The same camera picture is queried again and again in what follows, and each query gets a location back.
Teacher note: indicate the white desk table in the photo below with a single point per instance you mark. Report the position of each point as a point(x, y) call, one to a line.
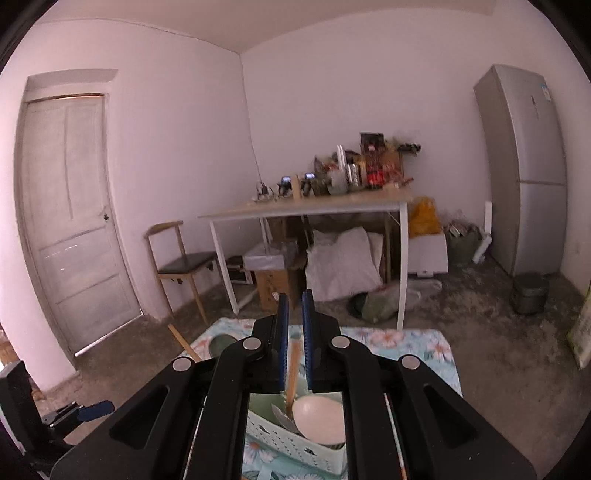
point(386, 201)

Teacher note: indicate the silver refrigerator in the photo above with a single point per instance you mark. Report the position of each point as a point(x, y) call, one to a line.
point(527, 168)

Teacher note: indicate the white wooden door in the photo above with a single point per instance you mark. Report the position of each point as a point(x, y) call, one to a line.
point(69, 222)

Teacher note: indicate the steel metal spoon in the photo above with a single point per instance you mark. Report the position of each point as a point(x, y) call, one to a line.
point(219, 343)
point(284, 420)

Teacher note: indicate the white box on floor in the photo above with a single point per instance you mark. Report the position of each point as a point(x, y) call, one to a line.
point(428, 255)

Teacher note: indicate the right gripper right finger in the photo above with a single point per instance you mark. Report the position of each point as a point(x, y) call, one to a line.
point(319, 329)

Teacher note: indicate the clutter on desk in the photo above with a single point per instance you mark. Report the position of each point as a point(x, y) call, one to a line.
point(378, 165)

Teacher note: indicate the yellow plastic bag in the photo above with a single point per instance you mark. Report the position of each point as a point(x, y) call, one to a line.
point(423, 219)

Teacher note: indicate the floral blue tablecloth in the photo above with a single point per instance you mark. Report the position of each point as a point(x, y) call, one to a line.
point(260, 462)

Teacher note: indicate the green basket on floor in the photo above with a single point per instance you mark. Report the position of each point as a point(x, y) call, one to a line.
point(463, 239)

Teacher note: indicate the dark metal pot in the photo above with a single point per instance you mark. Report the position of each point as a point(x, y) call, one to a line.
point(529, 293)

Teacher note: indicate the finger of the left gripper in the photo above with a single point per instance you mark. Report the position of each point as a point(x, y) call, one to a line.
point(73, 414)

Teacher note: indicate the mint green utensil basket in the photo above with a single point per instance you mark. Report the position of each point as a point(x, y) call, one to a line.
point(263, 426)

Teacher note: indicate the white sack under desk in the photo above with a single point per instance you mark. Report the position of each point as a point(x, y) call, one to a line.
point(344, 264)

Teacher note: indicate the wooden chair dark seat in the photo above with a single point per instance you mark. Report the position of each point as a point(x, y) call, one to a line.
point(183, 268)

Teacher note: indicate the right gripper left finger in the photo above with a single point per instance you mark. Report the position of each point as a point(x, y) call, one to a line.
point(270, 367)

